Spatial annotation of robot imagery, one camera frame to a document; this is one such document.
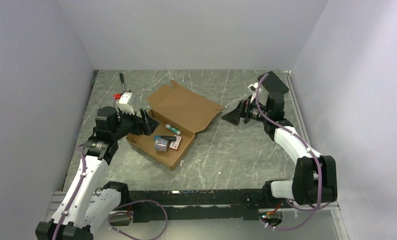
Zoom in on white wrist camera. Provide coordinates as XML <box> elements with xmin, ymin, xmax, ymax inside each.
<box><xmin>113</xmin><ymin>91</ymin><xmax>135</xmax><ymax>115</ymax></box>
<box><xmin>247</xmin><ymin>82</ymin><xmax>259</xmax><ymax>98</ymax></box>

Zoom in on brown cardboard box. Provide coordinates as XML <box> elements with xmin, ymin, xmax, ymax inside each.
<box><xmin>126</xmin><ymin>79</ymin><xmax>224</xmax><ymax>171</ymax></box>

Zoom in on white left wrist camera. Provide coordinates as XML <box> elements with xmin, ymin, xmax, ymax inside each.
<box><xmin>113</xmin><ymin>91</ymin><xmax>135</xmax><ymax>115</ymax></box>

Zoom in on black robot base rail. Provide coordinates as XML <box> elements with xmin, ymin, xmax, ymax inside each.
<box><xmin>107</xmin><ymin>187</ymin><xmax>286</xmax><ymax>228</ymax></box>

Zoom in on black blue highlighter marker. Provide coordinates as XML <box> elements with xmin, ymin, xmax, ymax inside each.
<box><xmin>154</xmin><ymin>135</ymin><xmax>177</xmax><ymax>142</ymax></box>

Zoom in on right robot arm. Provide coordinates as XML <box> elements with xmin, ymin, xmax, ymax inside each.
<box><xmin>222</xmin><ymin>92</ymin><xmax>338</xmax><ymax>208</ymax></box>

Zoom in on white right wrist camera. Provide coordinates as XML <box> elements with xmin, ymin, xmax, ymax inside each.
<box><xmin>247</xmin><ymin>82</ymin><xmax>259</xmax><ymax>98</ymax></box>

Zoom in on green white glue stick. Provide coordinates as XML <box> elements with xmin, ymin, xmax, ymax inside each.
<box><xmin>165</xmin><ymin>124</ymin><xmax>181</xmax><ymax>136</ymax></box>

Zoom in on clear box of paper clips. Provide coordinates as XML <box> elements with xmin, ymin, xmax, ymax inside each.
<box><xmin>154</xmin><ymin>138</ymin><xmax>170</xmax><ymax>152</ymax></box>

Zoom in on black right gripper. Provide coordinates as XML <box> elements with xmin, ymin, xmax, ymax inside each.
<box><xmin>222</xmin><ymin>95</ymin><xmax>271</xmax><ymax>126</ymax></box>

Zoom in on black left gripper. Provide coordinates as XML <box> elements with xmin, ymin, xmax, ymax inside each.
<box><xmin>111</xmin><ymin>106</ymin><xmax>160</xmax><ymax>140</ymax></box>

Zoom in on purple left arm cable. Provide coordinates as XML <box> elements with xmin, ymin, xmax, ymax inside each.
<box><xmin>51</xmin><ymin>145</ymin><xmax>169</xmax><ymax>240</ymax></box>

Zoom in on red white staples box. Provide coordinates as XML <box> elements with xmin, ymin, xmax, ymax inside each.
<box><xmin>169</xmin><ymin>135</ymin><xmax>182</xmax><ymax>150</ymax></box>

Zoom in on black handled hammer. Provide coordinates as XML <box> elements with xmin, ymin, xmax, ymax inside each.
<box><xmin>119</xmin><ymin>73</ymin><xmax>132</xmax><ymax>93</ymax></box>

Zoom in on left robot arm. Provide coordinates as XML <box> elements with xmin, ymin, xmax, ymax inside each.
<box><xmin>35</xmin><ymin>106</ymin><xmax>159</xmax><ymax>240</ymax></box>

